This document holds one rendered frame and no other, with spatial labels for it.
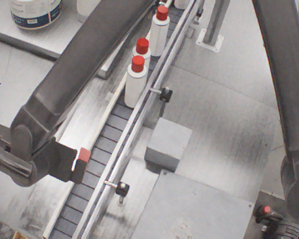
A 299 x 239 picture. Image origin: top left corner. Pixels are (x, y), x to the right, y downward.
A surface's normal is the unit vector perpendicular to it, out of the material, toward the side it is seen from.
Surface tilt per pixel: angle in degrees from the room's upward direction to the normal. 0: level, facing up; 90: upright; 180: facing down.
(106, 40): 52
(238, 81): 0
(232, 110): 0
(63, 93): 45
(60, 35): 0
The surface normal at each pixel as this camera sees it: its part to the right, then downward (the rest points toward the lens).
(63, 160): -0.17, 0.14
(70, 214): 0.10, -0.47
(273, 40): -0.28, 0.32
